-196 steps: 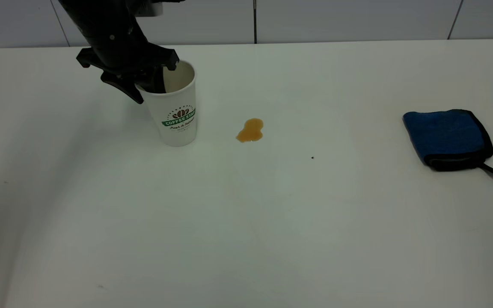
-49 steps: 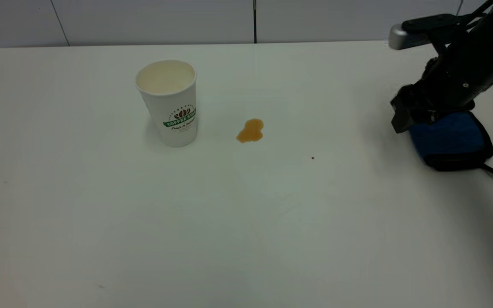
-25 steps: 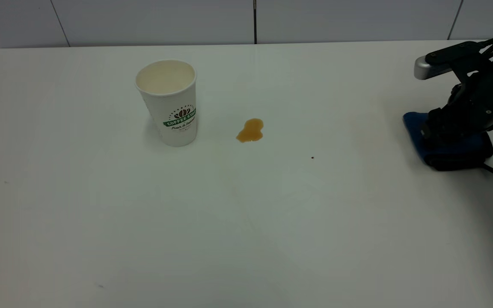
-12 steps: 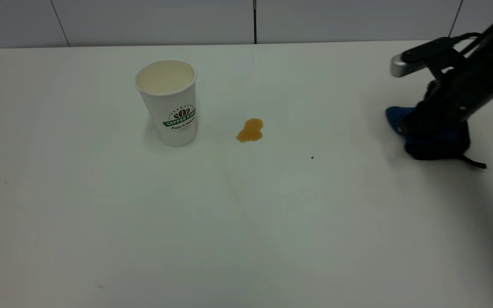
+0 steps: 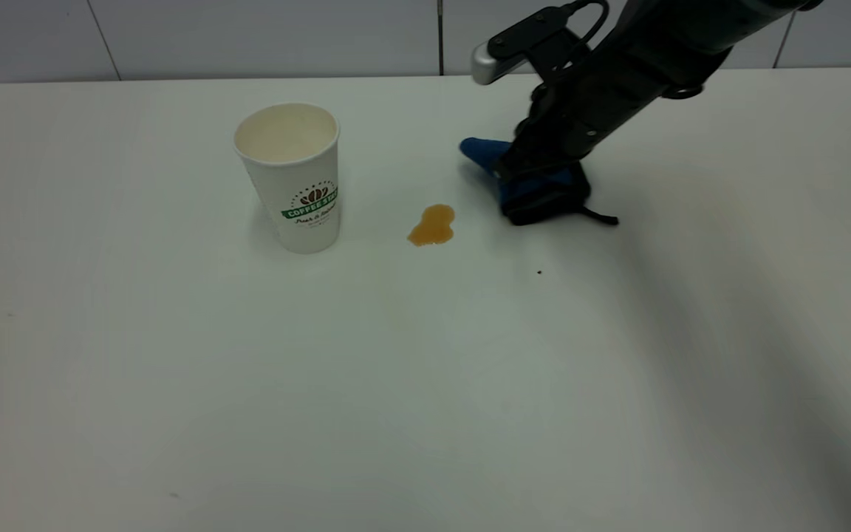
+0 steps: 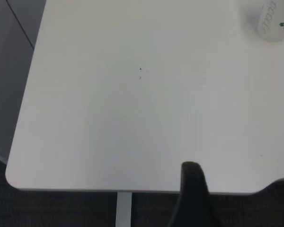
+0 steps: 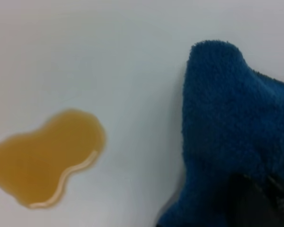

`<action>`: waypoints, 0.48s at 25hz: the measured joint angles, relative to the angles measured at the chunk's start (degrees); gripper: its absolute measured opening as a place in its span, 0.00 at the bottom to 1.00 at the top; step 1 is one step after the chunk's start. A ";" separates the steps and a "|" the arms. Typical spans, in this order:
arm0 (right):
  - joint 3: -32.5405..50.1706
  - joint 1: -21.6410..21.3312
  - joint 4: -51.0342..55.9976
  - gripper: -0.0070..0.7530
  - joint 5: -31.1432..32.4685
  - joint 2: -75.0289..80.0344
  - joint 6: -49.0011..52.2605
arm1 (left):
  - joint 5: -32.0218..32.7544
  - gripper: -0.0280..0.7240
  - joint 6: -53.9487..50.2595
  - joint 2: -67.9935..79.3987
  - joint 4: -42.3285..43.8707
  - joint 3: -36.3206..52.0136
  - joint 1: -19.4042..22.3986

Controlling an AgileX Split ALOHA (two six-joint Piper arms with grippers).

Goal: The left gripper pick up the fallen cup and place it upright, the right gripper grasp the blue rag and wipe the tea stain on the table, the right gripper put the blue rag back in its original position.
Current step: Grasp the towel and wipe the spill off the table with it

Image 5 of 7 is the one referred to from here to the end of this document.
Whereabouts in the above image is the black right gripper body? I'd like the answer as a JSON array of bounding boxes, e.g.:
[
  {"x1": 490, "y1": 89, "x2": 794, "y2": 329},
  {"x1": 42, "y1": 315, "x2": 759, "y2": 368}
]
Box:
[{"x1": 494, "y1": 63, "x2": 642, "y2": 180}]

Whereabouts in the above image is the blue cloth with black edge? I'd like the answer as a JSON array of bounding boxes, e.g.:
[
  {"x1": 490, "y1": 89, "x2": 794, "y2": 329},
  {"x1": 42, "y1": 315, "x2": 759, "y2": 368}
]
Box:
[{"x1": 459, "y1": 137, "x2": 620, "y2": 227}]

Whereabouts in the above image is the white paper coffee cup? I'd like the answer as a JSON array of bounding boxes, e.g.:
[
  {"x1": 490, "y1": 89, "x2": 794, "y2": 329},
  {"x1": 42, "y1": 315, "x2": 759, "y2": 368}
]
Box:
[{"x1": 233, "y1": 102, "x2": 342, "y2": 256}]

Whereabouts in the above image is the brown liquid spill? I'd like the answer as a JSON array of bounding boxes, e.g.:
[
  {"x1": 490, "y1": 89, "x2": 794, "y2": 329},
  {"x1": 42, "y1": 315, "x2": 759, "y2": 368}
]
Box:
[{"x1": 407, "y1": 204, "x2": 457, "y2": 248}]

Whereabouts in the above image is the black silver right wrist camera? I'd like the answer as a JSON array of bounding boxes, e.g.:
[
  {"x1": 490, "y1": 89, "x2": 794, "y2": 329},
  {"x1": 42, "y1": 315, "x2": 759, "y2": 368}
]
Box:
[{"x1": 470, "y1": 6, "x2": 583, "y2": 86}]

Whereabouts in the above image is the black right camera cable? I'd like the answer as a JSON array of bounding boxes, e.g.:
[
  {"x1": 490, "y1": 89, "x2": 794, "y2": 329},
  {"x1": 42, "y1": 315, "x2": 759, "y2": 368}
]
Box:
[{"x1": 558, "y1": 0, "x2": 612, "y2": 47}]

